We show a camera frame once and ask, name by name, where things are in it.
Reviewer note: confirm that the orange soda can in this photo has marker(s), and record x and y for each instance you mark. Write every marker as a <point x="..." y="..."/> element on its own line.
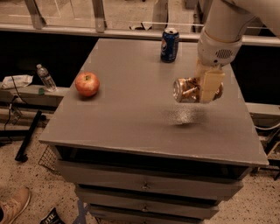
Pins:
<point x="188" y="90"/>

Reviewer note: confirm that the black metal bar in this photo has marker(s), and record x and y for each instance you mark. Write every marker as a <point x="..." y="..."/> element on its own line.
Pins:
<point x="21" y="157"/>

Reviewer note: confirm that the low grey shelf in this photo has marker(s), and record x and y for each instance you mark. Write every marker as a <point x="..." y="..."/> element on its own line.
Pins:
<point x="35" y="95"/>

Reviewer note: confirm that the top grey drawer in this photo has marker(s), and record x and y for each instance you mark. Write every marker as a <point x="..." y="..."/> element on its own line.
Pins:
<point x="148" y="181"/>

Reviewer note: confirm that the wire mesh basket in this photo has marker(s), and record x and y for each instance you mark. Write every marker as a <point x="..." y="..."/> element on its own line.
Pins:
<point x="48" y="160"/>

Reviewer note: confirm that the grey drawer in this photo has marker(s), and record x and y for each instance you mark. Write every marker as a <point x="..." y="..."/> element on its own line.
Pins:
<point x="117" y="214"/>
<point x="148" y="181"/>
<point x="147" y="203"/>

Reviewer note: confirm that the clear plastic water bottle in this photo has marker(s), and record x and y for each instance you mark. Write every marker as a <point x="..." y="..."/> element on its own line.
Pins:
<point x="46" y="78"/>

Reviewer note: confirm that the blue pepsi can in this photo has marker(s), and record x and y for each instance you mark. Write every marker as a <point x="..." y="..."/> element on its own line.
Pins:
<point x="169" y="45"/>

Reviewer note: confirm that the black snack bag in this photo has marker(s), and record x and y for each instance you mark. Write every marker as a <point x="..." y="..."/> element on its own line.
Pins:
<point x="52" y="218"/>

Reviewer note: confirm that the grey metal railing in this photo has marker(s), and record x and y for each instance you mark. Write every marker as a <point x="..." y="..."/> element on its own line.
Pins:
<point x="125" y="19"/>

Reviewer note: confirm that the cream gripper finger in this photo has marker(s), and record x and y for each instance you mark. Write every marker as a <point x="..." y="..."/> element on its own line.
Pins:
<point x="200" y="73"/>
<point x="210" y="85"/>

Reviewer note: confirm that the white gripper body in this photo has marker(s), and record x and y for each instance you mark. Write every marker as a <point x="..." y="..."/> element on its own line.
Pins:
<point x="216" y="52"/>

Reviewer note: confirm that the red apple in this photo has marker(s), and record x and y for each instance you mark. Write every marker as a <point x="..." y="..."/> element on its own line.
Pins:
<point x="87" y="84"/>

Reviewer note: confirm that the white crumpled cloth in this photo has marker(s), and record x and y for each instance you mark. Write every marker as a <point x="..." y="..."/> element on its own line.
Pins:
<point x="16" y="81"/>

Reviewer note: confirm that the middle grey drawer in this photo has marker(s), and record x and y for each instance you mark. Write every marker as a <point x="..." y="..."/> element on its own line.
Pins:
<point x="147" y="203"/>

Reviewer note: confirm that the tan shoe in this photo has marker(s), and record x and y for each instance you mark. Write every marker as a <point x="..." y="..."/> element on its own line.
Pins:
<point x="13" y="207"/>

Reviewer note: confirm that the bottom grey drawer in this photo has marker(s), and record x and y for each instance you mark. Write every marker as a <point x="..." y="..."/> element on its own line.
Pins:
<point x="117" y="214"/>

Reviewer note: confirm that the grey drawer cabinet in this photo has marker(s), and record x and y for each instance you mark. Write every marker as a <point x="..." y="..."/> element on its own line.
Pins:
<point x="134" y="121"/>

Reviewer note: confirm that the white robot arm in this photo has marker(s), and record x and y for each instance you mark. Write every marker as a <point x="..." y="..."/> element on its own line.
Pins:
<point x="221" y="38"/>

